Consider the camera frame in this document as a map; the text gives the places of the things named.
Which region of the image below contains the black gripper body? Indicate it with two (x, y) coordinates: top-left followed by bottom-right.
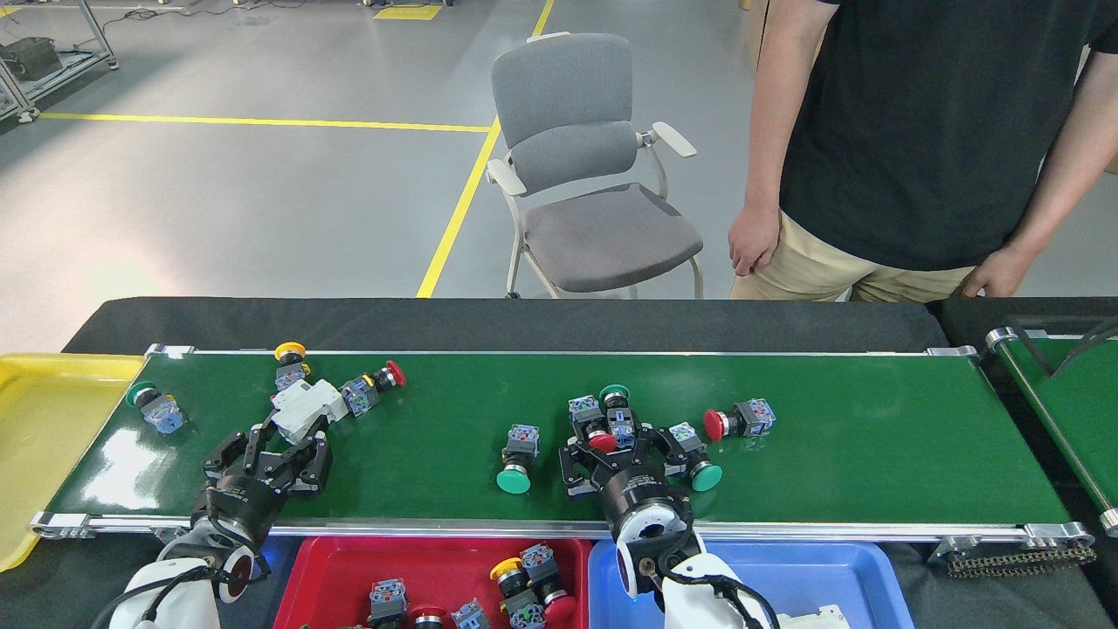
(598, 459), (691, 529)
(192, 472), (285, 547)

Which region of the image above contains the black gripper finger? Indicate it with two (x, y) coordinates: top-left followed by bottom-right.
(629, 426), (691, 477)
(262, 428), (334, 494)
(204, 424), (276, 480)
(561, 432), (612, 497)

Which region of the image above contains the white circuit breaker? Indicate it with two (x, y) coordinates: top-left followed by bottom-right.
(776, 605), (850, 629)
(269, 377), (349, 446)

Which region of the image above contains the yellow push button switch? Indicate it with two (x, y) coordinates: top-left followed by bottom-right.
(273, 341), (313, 391)
(488, 557), (547, 629)

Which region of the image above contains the red plastic tray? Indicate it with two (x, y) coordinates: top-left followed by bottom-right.
(273, 536), (597, 629)

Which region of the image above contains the yellow plastic tray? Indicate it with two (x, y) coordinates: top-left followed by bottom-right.
(0, 352), (148, 573)

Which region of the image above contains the blue plastic tray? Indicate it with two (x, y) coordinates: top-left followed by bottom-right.
(588, 539), (915, 629)

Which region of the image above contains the long green conveyor belt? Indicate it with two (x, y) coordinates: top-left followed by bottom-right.
(31, 343), (1097, 560)

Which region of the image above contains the green feeder conveyor belt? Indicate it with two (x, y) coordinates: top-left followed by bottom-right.
(985, 328), (1118, 536)

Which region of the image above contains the person's right hand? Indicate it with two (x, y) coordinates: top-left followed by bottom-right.
(729, 204), (781, 278)

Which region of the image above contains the person's left hand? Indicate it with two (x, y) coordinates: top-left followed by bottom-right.
(963, 246), (1036, 300)

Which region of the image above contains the large black cloth table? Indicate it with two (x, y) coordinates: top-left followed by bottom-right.
(0, 297), (1118, 629)

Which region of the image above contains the grey office chair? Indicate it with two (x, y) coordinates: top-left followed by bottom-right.
(485, 32), (705, 301)

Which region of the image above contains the person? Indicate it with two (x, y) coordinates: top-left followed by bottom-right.
(728, 0), (1118, 303)

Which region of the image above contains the grey metal rack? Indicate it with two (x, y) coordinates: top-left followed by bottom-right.
(0, 0), (119, 123)

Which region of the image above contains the dark grey box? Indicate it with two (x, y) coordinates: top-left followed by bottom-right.
(3, 37), (64, 81)

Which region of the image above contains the black drive chain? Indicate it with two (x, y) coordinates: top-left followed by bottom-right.
(946, 542), (1099, 579)

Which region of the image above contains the black floor cable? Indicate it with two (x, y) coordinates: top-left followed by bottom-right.
(70, 0), (254, 40)

